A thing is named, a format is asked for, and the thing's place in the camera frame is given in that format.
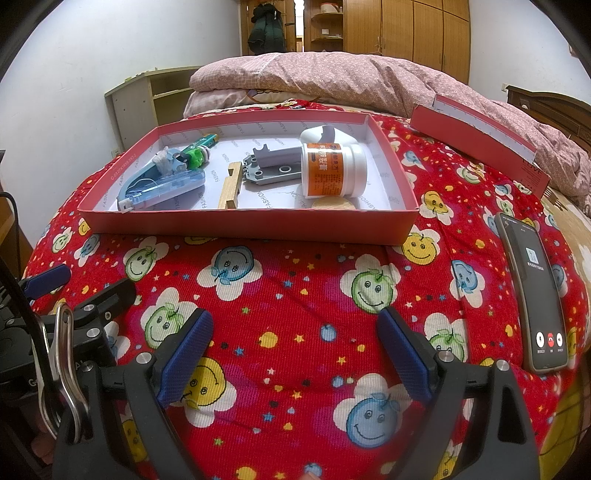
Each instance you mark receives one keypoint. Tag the pink quilt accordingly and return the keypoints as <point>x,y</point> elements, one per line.
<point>346,74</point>

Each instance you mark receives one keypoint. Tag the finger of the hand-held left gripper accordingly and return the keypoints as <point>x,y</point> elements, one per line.
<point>46,279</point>
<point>106,300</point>

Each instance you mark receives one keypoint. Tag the black smartphone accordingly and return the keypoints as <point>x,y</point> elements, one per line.
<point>531,286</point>

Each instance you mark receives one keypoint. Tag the white bottle orange label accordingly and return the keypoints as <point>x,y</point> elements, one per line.
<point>341,166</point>

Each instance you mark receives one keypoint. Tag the round cream wooden disc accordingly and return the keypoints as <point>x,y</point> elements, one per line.
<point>334,204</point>

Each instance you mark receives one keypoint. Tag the wooden desk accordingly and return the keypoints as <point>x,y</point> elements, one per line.
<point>7,240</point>

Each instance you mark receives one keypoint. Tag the green purple cartoon figure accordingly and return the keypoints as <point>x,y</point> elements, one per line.
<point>196,158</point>

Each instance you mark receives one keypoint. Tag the wooden corner shelf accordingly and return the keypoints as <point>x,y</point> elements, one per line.
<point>323,32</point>

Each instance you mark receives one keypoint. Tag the beige bed sheet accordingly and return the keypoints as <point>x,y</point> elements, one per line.
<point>575,240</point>

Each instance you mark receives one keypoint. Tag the wooden notched stick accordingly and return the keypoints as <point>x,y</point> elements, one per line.
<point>231,189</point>

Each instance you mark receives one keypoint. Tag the red cardboard box lid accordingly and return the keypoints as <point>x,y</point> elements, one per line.
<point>475,134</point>

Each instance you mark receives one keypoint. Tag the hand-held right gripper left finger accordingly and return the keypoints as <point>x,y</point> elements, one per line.
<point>184,355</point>

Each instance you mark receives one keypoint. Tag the red smiley printed blanket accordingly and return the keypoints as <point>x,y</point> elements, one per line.
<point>300,277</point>

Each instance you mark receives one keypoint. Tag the red cardboard box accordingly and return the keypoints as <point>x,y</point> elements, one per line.
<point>277,230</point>

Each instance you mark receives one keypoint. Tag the cream bookshelf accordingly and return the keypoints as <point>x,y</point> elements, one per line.
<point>129,110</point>

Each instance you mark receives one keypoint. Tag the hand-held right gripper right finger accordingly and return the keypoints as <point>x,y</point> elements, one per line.
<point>406,355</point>

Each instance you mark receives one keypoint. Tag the curved grey-white plastic piece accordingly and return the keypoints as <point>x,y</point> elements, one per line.
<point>318,134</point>

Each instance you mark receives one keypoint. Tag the wooden wardrobe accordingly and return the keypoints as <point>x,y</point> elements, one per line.
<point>415,32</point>

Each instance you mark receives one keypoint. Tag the grey toy block plate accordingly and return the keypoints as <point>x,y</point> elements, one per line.
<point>272,170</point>

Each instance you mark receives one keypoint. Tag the metal spring clip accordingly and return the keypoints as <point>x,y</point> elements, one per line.
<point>62,360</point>

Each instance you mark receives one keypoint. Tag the blue correction tape dispenser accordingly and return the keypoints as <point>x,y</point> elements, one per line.
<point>157,189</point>

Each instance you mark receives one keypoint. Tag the dark green jacket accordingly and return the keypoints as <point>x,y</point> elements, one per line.
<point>265,32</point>

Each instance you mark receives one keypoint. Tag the dark wooden headboard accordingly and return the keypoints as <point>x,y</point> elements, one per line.
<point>558,110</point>

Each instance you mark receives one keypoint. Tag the pink striped pillow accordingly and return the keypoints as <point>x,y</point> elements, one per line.
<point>217,101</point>

